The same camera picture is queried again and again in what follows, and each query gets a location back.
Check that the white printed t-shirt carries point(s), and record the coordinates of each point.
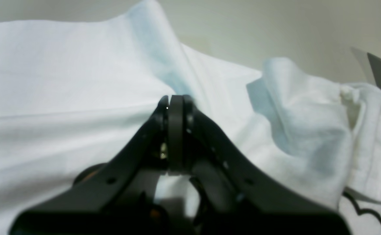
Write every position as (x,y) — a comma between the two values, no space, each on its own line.
(73,94)

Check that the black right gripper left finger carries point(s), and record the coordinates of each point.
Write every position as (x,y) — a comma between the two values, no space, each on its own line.
(115,198)

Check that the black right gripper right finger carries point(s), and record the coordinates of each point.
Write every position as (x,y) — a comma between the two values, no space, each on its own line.
(239,198)

